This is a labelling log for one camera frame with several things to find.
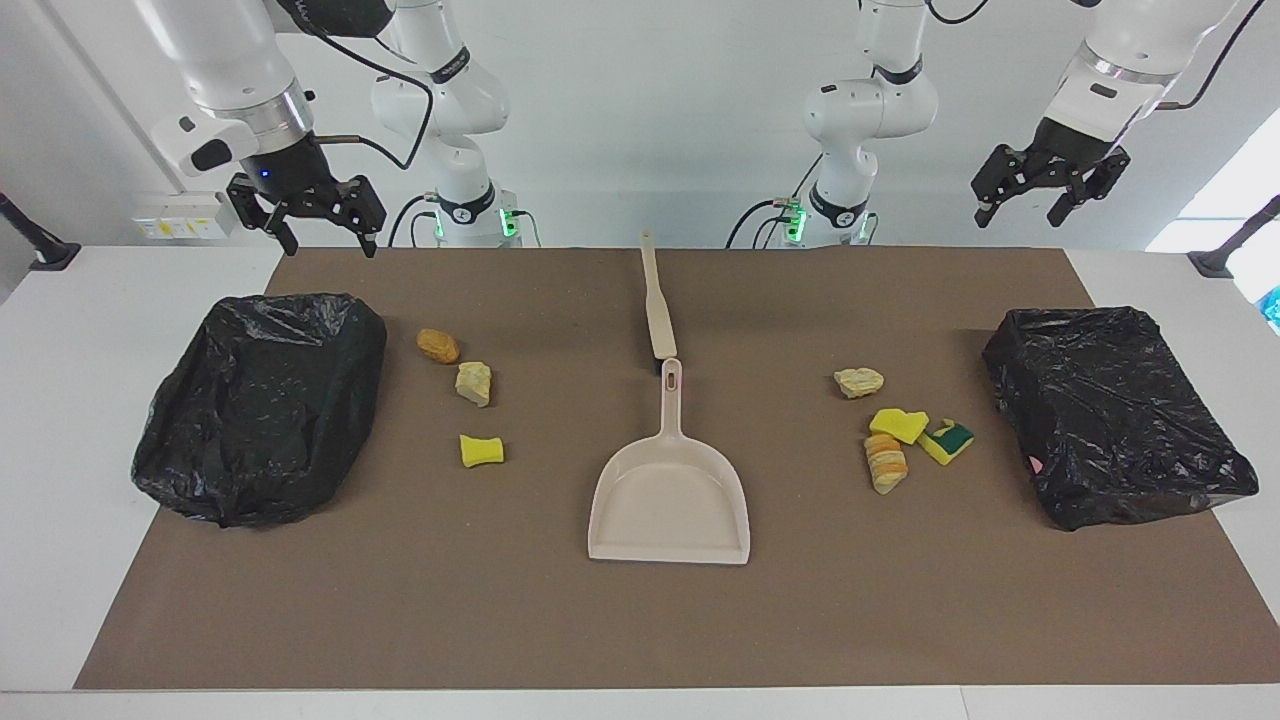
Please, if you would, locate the beige plastic dustpan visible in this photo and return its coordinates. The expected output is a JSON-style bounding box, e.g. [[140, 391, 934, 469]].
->
[[587, 358, 751, 566]]

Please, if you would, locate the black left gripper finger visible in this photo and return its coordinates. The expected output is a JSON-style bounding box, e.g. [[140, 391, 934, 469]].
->
[[972, 145, 1041, 229], [1047, 148, 1132, 228]]

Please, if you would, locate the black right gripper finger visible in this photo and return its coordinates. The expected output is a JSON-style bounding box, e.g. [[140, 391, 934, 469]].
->
[[330, 173, 388, 259], [227, 173, 301, 257]]

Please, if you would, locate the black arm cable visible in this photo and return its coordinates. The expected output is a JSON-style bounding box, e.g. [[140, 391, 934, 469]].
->
[[275, 0, 436, 171], [1160, 0, 1269, 110]]

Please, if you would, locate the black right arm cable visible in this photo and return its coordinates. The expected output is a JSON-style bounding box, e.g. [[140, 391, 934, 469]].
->
[[275, 0, 436, 171]]

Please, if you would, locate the yellow and green sponge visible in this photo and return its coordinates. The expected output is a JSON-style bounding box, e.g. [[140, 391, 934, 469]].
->
[[918, 418, 975, 467]]

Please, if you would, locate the black clamp stand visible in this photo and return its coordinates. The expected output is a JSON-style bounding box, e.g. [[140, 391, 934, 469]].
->
[[1188, 195, 1280, 279], [0, 192, 81, 272]]

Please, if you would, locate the black left base cable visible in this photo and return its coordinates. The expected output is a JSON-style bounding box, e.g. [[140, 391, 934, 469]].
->
[[725, 155, 823, 248]]

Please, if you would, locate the white wall socket box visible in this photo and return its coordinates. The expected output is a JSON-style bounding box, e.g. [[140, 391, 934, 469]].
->
[[132, 192, 239, 241]]

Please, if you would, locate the orange striped bread toy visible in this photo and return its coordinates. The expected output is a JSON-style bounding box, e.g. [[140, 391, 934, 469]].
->
[[864, 433, 909, 496]]

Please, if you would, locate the black base cable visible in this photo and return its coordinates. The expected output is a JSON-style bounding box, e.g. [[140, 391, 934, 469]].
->
[[725, 155, 823, 248], [388, 195, 441, 248]]

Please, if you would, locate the black bag lined bin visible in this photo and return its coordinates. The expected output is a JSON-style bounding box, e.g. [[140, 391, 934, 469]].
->
[[131, 292, 388, 529], [981, 306, 1260, 532]]

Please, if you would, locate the brown table mat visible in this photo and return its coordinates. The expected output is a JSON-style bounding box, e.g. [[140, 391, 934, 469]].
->
[[73, 247, 1280, 691]]

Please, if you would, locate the black right base cable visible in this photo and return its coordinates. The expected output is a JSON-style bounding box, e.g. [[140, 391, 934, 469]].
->
[[388, 195, 441, 248]]

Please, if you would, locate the beige brush with black bristles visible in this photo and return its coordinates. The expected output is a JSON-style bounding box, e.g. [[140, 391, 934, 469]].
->
[[640, 230, 679, 377]]

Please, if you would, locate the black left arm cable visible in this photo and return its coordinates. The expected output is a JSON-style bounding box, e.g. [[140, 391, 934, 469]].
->
[[1160, 0, 1269, 110]]

